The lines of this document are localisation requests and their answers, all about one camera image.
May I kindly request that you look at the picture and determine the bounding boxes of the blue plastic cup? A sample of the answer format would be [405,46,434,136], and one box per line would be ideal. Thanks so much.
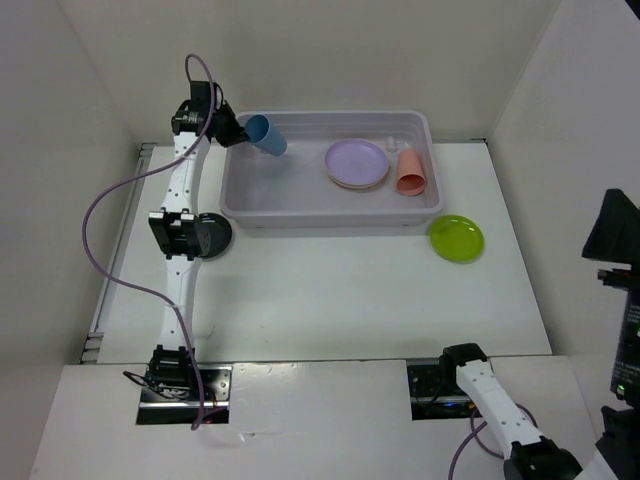
[244,114,287,157]

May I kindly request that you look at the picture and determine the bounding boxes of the purple plastic plate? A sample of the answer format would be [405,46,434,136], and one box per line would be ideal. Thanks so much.
[324,139,390,185]

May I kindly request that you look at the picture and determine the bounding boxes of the orange plastic plate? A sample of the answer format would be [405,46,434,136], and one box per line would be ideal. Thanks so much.
[328,175,386,191]

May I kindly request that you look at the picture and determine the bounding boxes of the coral plastic cup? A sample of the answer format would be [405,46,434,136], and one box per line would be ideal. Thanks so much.
[396,149,427,196]

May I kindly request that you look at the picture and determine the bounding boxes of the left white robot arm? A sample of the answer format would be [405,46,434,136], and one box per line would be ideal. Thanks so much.
[148,80,248,400]

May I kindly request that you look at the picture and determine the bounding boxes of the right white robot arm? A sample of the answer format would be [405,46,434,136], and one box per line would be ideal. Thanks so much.
[438,189,639,479]

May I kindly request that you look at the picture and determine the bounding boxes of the lavender plastic bin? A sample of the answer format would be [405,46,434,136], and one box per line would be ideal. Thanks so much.
[220,110,444,229]

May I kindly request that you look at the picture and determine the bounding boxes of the black plate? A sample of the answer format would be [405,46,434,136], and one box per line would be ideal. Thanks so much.
[200,212,233,260]

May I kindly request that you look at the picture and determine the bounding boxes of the green plastic plate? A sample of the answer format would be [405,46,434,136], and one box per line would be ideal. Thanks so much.
[429,215,485,264]

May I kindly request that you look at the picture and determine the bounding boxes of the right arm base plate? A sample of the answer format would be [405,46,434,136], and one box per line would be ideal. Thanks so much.
[406,359,476,421]

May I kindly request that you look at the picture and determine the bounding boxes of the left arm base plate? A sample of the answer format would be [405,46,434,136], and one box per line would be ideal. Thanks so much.
[134,364,233,426]

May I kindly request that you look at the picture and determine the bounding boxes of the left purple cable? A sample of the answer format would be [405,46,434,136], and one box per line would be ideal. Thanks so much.
[81,54,226,431]

